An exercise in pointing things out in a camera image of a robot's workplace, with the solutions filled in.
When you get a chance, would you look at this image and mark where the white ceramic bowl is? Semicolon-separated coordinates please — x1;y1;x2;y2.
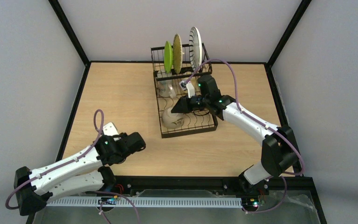
162;107;184;129

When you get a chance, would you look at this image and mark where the yellow mug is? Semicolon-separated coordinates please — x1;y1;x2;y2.
179;77;199;91

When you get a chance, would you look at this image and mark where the clear glass cup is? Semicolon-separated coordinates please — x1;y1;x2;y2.
157;71;177;98

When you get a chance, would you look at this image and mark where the black wire dish rack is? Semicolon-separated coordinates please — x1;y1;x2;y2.
150;42;219;139

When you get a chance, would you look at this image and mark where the green plate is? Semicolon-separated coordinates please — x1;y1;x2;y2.
164;41;173;73

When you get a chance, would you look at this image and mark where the round bamboo tray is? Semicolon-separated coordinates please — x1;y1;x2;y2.
172;34;183;74

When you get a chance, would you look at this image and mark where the blue striped white plate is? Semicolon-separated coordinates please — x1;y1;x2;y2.
189;27;202;72

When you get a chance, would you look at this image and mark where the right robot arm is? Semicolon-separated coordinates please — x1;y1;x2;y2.
171;75;299;187

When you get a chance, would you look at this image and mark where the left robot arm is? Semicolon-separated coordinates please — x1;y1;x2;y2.
14;132;146;216

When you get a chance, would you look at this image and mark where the left circuit board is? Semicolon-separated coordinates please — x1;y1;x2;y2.
98;196;120;206

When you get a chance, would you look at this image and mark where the circuit board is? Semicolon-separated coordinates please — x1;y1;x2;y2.
98;196;120;206
241;198;265;208

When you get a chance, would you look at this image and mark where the right circuit board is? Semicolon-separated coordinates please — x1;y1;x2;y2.
241;198;265;208

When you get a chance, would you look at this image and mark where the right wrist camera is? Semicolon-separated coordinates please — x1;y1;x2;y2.
182;83;196;98

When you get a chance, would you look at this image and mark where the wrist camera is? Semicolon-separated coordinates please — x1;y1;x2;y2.
103;122;119;136
182;83;196;98

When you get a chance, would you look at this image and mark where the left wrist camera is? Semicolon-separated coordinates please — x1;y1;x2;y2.
103;122;119;136

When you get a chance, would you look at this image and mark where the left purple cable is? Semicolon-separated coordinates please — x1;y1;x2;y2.
5;109;141;224

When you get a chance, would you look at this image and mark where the purple cable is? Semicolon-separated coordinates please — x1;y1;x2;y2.
183;59;306;215
5;109;141;224

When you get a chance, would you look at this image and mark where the white slotted cable duct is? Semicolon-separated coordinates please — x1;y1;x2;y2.
47;196;242;208

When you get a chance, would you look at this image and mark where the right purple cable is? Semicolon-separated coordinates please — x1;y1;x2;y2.
183;59;306;215

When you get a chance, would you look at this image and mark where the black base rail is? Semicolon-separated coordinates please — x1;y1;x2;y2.
97;176;315;197

